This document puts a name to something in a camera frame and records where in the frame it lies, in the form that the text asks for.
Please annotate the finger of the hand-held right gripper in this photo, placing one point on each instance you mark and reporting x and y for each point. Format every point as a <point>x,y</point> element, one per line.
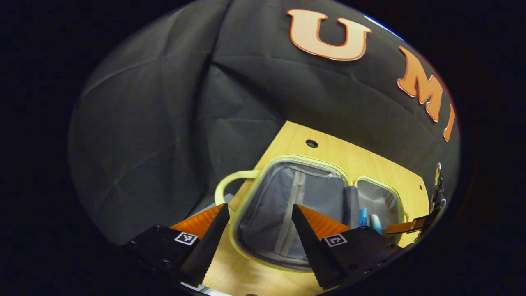
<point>407,225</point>

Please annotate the cream yellow suitcase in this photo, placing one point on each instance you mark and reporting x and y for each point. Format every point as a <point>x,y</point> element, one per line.
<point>271,205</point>

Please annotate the blue skincare tube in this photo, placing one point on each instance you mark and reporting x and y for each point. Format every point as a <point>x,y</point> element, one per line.
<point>376,223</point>

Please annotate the black backdrop cloth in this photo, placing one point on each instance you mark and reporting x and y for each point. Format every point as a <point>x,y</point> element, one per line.
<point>185,115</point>

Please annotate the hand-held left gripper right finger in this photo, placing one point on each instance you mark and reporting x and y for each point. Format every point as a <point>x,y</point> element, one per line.
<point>308,246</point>

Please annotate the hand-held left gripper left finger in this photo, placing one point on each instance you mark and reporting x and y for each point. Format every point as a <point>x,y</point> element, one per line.
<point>209,246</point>

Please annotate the blue glass skincare bottle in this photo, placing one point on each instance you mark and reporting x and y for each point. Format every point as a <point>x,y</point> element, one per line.
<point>363,216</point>

